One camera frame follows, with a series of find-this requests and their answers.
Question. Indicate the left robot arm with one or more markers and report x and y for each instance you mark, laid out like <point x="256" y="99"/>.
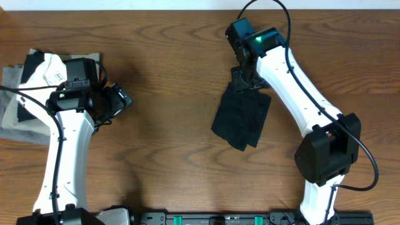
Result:
<point x="74" y="111"/>

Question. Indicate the black t-shirt with logo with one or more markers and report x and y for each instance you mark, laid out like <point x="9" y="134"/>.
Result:
<point x="240" y="117"/>

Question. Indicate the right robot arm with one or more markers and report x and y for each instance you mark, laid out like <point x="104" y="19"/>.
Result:
<point x="328" y="148"/>

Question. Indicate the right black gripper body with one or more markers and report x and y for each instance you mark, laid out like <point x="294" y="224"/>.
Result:
<point x="244" y="80"/>

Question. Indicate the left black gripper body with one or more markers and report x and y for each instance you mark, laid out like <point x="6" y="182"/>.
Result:
<point x="111" y="104"/>

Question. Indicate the grey folded garment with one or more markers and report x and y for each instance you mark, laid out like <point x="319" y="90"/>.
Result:
<point x="33" y="131"/>

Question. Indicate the black folded garment red accents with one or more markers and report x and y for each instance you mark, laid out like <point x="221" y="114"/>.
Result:
<point x="31" y="63"/>

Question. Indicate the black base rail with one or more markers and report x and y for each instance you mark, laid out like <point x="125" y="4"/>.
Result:
<point x="237" y="218"/>

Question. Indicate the beige folded garment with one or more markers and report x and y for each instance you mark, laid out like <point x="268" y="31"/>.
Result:
<point x="38" y="77"/>

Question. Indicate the white folded t-shirt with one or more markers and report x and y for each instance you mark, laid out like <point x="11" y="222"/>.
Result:
<point x="51" y="72"/>

